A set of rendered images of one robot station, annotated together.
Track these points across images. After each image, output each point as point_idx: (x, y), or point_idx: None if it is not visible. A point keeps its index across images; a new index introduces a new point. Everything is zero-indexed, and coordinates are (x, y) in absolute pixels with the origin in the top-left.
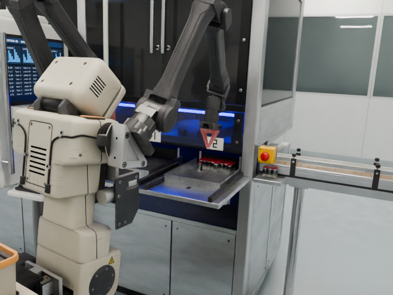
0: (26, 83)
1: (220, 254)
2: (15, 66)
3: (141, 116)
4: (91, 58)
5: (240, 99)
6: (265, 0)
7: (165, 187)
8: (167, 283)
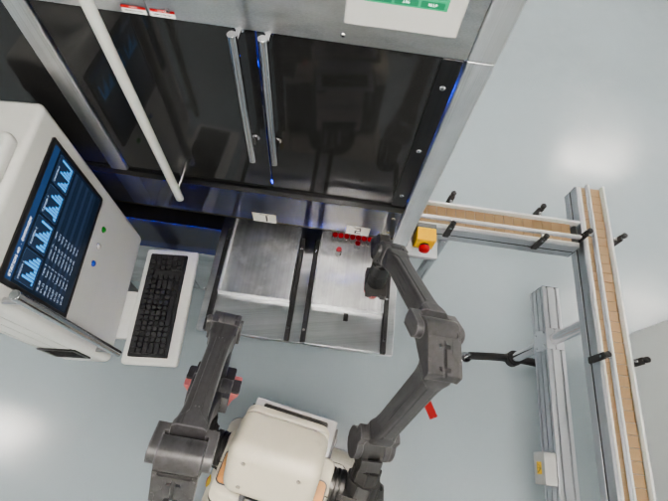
0: (64, 264)
1: None
2: (41, 273)
3: (370, 480)
4: (302, 473)
5: (400, 202)
6: (470, 113)
7: (321, 326)
8: None
